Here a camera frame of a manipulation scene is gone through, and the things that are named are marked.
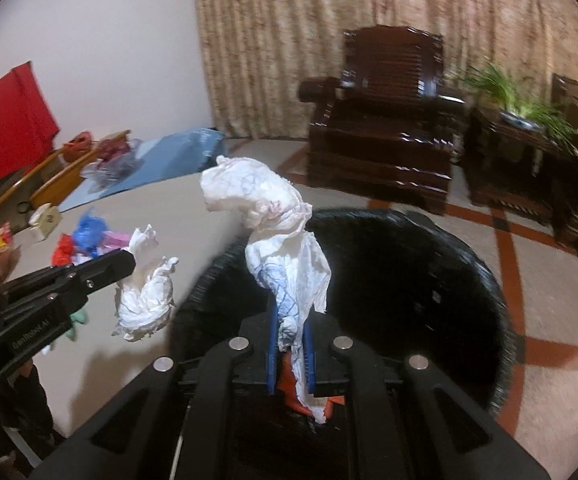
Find large white tissue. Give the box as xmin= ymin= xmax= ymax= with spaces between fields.
xmin=200 ymin=155 xmax=333 ymax=423

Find green potted plant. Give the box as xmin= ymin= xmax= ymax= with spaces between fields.
xmin=462 ymin=62 xmax=578 ymax=155

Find green plastic scrap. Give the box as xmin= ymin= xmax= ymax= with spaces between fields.
xmin=66 ymin=307 xmax=90 ymax=342

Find dark wooden armchair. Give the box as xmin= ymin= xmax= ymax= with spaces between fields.
xmin=297 ymin=25 xmax=467 ymax=217

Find glass fruit bowl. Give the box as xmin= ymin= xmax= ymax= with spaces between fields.
xmin=81 ymin=140 xmax=140 ymax=191

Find dark wooden side table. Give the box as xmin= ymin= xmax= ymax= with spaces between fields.
xmin=462 ymin=105 xmax=578 ymax=227

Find wooden cabinet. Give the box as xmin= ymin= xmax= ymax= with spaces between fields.
xmin=0 ymin=130 xmax=132 ymax=217

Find small white tissue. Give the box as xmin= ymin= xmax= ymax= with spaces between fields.
xmin=110 ymin=226 xmax=180 ymax=343

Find orange wrapper scrap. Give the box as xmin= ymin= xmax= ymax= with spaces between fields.
xmin=276 ymin=355 xmax=345 ymax=416

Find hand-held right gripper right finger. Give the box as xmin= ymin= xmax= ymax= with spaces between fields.
xmin=303 ymin=312 xmax=552 ymax=480

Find red yellow snack packets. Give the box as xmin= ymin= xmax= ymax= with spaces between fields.
xmin=0 ymin=222 xmax=20 ymax=287

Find red plastic bag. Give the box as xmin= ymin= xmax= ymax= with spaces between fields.
xmin=63 ymin=131 xmax=94 ymax=162

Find patterned tissue box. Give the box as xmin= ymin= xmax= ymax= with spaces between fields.
xmin=28 ymin=203 xmax=64 ymax=242

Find person's left forearm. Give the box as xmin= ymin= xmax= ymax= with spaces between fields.
xmin=0 ymin=360 xmax=58 ymax=467

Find red plastic scrap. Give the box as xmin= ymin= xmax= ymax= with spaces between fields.
xmin=51 ymin=237 xmax=77 ymax=267

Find black waste bin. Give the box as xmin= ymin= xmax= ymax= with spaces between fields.
xmin=169 ymin=207 xmax=517 ymax=461

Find beige patterned curtain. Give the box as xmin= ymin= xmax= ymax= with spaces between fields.
xmin=186 ymin=0 xmax=578 ymax=142

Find light blue tablecloth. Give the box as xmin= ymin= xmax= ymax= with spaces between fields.
xmin=61 ymin=127 xmax=228 ymax=213

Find blue plastic bag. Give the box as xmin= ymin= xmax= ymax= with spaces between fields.
xmin=71 ymin=210 xmax=107 ymax=261

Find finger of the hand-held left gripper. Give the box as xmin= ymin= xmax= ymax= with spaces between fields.
xmin=0 ymin=249 xmax=138 ymax=307

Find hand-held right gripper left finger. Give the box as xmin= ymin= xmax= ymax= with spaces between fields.
xmin=29 ymin=307 xmax=280 ymax=480

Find red cloth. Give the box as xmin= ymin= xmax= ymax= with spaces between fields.
xmin=0 ymin=61 xmax=60 ymax=186

